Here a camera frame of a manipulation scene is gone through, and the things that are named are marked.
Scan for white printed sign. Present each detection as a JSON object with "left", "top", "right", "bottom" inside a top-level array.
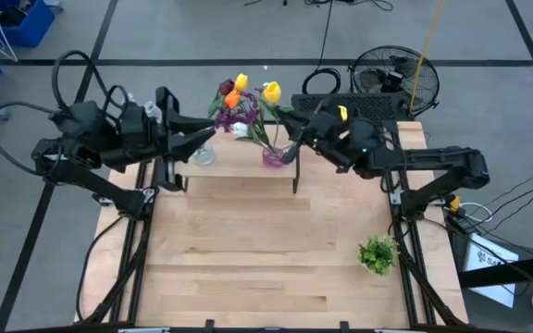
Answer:
[{"left": 463, "top": 233, "right": 520, "bottom": 309}]

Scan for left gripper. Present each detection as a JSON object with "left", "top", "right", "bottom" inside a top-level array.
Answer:
[{"left": 118, "top": 85, "right": 217, "bottom": 193}]

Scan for black perforated metal box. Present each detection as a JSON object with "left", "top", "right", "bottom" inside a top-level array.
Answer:
[{"left": 290, "top": 92, "right": 414, "bottom": 124}]

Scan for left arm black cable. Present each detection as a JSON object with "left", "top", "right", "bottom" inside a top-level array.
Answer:
[{"left": 0, "top": 49, "right": 131, "bottom": 177}]

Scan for black beam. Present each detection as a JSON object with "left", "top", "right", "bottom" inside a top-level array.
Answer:
[{"left": 458, "top": 252, "right": 533, "bottom": 289}]

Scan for dark grey cart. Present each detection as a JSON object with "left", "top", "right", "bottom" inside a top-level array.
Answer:
[{"left": 446, "top": 216, "right": 533, "bottom": 333}]

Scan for large yellow tulip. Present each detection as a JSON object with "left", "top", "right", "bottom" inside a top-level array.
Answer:
[{"left": 261, "top": 80, "right": 295, "bottom": 154}]

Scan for green leafy sprig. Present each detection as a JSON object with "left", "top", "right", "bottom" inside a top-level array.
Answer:
[{"left": 356, "top": 234, "right": 400, "bottom": 278}]

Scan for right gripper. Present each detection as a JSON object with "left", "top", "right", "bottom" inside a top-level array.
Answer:
[{"left": 274, "top": 98, "right": 359, "bottom": 175}]

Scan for white cable loop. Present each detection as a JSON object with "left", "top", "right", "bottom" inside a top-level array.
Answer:
[{"left": 458, "top": 201, "right": 494, "bottom": 224}]

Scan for black floor fan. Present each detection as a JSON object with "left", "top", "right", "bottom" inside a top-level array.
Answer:
[{"left": 348, "top": 44, "right": 441, "bottom": 117}]

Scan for pink glass vase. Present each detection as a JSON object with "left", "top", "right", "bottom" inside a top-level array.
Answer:
[{"left": 261, "top": 146, "right": 289, "bottom": 170}]

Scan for coiled black floor cable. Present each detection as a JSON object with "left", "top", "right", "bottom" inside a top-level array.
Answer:
[{"left": 301, "top": 0, "right": 342, "bottom": 96}]

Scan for wooden shelf black metal legs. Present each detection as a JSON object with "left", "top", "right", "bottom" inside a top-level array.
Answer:
[{"left": 168, "top": 122, "right": 301, "bottom": 195}]

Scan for white tulip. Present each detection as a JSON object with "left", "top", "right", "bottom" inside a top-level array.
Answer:
[{"left": 231, "top": 120, "right": 272, "bottom": 152}]

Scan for purple flower bunch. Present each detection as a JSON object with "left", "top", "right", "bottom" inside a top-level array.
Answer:
[{"left": 213, "top": 88, "right": 267, "bottom": 135}]

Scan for clear ribbed glass vase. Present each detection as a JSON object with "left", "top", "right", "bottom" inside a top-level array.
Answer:
[{"left": 191, "top": 142, "right": 217, "bottom": 167}]

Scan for black cable beside table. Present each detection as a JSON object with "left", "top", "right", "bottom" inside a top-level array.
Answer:
[{"left": 75, "top": 213, "right": 129, "bottom": 321}]

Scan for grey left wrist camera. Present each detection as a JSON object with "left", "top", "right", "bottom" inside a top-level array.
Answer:
[{"left": 144, "top": 101, "right": 163, "bottom": 124}]

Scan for yellow hanging cable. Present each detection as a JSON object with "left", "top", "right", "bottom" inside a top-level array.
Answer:
[{"left": 407, "top": 0, "right": 448, "bottom": 115}]

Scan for orange tulip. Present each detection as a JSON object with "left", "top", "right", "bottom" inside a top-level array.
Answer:
[{"left": 224, "top": 89, "right": 272, "bottom": 152}]

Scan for dark red tulip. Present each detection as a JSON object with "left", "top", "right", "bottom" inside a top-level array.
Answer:
[{"left": 208, "top": 78, "right": 236, "bottom": 119}]

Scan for small yellow tulip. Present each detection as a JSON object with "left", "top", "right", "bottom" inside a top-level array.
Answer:
[{"left": 233, "top": 72, "right": 272, "bottom": 152}]

